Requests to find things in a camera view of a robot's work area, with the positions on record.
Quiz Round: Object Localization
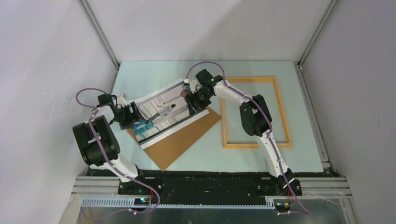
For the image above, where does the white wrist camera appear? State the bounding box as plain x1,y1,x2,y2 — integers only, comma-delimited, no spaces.
184,79,199,93
116,93,128,109

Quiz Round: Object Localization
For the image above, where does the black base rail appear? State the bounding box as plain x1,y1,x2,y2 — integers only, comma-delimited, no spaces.
118,170,302,206

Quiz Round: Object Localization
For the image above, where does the wooden picture frame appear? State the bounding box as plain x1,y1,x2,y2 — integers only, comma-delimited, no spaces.
220,77,293,149

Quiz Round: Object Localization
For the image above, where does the left aluminium corner post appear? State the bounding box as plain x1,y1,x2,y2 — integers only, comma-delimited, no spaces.
78,0,120,70

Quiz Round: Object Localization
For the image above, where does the right aluminium corner post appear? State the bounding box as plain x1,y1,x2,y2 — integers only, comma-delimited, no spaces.
297,0,339,67

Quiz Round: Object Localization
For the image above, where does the aluminium corner post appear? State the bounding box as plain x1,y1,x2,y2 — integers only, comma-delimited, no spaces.
297,0,339,67
78,0,120,70

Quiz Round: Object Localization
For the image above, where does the brown cardboard backing board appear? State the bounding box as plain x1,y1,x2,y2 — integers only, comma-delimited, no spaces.
124,107,221,171

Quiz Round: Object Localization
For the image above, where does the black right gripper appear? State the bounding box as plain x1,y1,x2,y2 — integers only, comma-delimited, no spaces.
184,89,212,118

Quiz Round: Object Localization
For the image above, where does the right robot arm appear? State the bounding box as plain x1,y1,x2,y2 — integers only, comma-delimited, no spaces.
184,69,296,195

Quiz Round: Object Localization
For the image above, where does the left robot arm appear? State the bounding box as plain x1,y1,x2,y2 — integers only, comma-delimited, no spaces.
72,93,150,195

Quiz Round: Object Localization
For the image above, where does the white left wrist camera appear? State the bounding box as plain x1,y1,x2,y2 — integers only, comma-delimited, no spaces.
116,93,128,109

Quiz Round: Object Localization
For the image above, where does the printed photo with white border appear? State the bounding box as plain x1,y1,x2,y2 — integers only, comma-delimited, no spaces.
132,78,209,149

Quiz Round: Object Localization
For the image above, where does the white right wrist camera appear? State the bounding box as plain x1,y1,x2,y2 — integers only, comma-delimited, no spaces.
184,79,199,93

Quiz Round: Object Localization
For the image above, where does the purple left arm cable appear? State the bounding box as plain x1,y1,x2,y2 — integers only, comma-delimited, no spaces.
76,88,161,215

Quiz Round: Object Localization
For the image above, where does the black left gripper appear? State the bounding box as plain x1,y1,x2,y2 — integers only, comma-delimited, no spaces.
111,102,146,130

